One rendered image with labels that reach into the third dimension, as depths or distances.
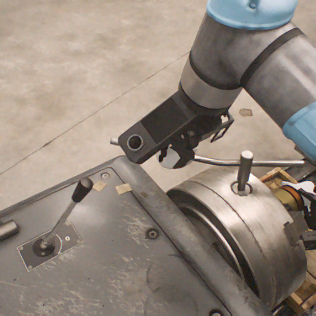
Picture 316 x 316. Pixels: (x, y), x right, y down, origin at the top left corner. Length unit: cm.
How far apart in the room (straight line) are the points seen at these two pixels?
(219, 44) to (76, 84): 285
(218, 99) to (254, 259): 33
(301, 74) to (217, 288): 34
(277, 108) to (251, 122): 247
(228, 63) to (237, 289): 34
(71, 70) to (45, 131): 81
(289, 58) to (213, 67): 8
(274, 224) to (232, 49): 40
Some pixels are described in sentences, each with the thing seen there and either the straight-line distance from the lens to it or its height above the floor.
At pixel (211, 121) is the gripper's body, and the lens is 52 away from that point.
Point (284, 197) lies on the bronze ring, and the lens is 86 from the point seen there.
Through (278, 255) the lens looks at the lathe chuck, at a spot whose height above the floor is 119.
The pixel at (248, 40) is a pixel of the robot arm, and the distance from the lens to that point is 36.
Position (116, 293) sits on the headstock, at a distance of 56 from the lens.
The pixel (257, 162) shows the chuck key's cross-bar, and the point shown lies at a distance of 65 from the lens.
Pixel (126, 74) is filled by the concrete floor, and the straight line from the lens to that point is 325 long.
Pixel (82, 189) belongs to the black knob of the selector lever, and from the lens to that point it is 49.
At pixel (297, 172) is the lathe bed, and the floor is 86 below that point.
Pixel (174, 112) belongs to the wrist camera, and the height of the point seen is 146.
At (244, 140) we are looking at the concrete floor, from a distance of 266.
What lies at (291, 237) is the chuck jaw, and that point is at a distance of 72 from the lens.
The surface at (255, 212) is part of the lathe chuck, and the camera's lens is 68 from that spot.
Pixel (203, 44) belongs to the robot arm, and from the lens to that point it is 39.
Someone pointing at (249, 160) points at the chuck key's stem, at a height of 132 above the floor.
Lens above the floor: 176
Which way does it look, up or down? 46 degrees down
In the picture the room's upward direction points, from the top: straight up
